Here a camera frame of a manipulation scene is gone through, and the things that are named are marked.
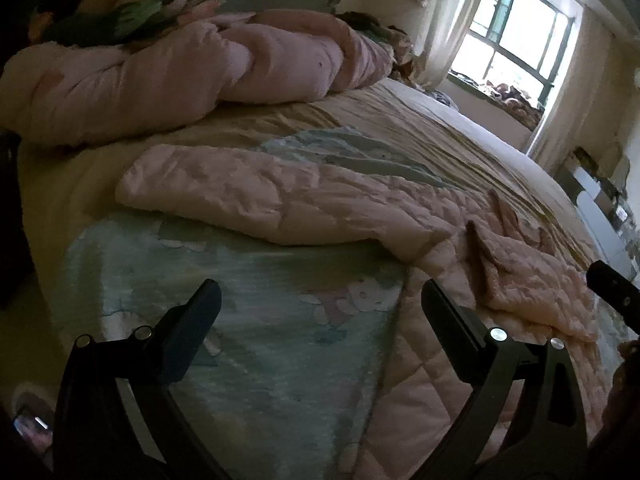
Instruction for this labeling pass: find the person's right hand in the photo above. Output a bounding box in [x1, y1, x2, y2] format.
[617, 339, 640, 376]

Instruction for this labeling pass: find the dark clothes pile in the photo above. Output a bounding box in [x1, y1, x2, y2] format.
[340, 10, 426, 91]

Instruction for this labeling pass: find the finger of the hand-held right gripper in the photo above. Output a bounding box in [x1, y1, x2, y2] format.
[586, 260, 640, 333]

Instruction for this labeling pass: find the bed with patterned sheet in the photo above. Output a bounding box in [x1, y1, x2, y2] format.
[17, 77, 601, 480]

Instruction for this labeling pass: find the pink bundled quilt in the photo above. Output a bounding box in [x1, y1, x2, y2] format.
[0, 10, 396, 148]

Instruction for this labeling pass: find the pink quilted garment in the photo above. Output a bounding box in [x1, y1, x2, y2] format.
[115, 144, 601, 480]

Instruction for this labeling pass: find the window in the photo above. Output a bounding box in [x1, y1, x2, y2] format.
[447, 0, 576, 106]

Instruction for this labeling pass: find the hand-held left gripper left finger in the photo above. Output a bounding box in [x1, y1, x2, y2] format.
[52, 279, 231, 480]

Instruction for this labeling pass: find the slipper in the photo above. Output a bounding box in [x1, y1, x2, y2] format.
[12, 382, 53, 453]

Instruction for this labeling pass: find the white cabinet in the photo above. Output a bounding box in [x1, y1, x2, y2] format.
[555, 147, 640, 281]

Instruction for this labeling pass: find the clothes pile on windowsill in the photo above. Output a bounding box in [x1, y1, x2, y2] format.
[450, 72, 546, 121]

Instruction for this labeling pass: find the green floral blanket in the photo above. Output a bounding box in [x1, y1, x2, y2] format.
[30, 0, 226, 46]

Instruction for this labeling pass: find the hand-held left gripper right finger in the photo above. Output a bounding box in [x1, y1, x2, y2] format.
[415, 279, 591, 480]

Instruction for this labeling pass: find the cream curtain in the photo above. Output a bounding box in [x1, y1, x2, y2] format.
[525, 7, 616, 171]
[415, 0, 496, 91]

